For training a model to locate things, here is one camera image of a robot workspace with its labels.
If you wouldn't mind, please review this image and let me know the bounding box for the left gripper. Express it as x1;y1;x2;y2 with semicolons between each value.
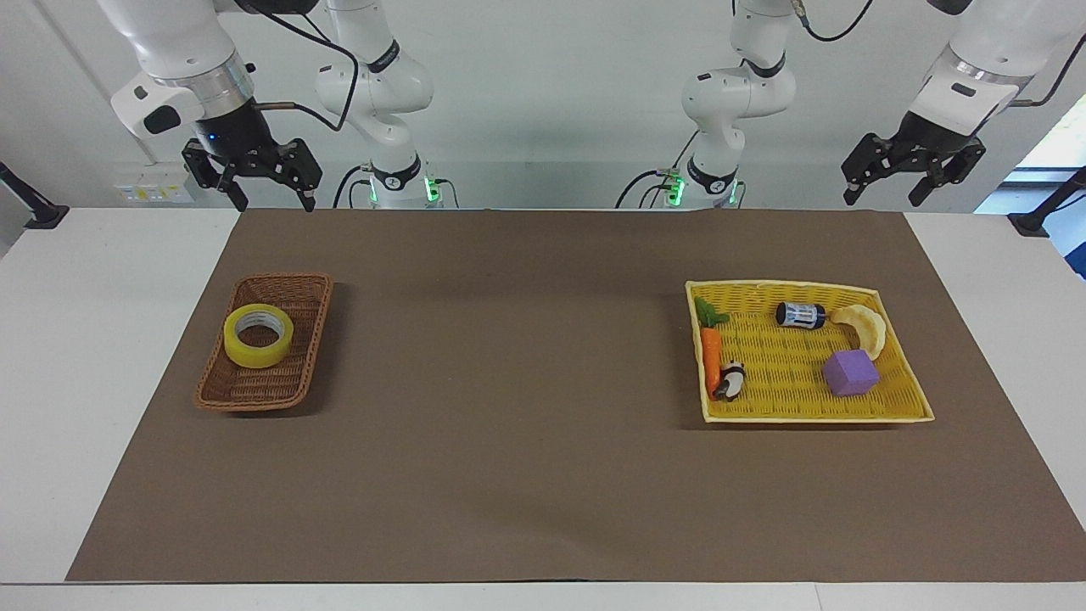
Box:
841;109;988;208

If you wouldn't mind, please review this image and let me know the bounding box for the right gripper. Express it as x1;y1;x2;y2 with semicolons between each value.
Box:
182;98;324;213

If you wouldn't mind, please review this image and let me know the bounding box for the yellow tape roll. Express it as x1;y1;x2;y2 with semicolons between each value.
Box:
222;302;296;370

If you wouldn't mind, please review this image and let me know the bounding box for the brown wicker basket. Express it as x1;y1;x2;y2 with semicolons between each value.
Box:
194;272;335;413

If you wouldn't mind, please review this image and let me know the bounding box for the yellow woven basket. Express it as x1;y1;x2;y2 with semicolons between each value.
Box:
684;279;937;425

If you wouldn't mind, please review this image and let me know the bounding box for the black stand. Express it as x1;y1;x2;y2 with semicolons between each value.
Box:
0;161;70;231
1007;165;1086;238

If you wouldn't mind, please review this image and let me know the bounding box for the toy croissant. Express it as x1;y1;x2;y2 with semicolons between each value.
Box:
829;303;888;362

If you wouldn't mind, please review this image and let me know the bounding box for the purple cube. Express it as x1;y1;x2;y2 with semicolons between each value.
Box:
820;348;882;399

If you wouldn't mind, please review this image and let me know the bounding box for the orange toy carrot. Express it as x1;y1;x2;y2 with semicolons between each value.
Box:
693;296;731;401

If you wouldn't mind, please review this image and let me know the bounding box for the small black white toy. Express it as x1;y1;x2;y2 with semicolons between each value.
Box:
714;361;748;402

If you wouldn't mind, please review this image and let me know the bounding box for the black cable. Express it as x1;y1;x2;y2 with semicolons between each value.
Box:
1008;32;1086;109
242;0;361;133
793;0;876;43
333;165;376;210
615;168;680;210

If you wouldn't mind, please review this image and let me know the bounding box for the white wall socket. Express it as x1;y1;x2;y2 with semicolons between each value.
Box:
115;165;194;205

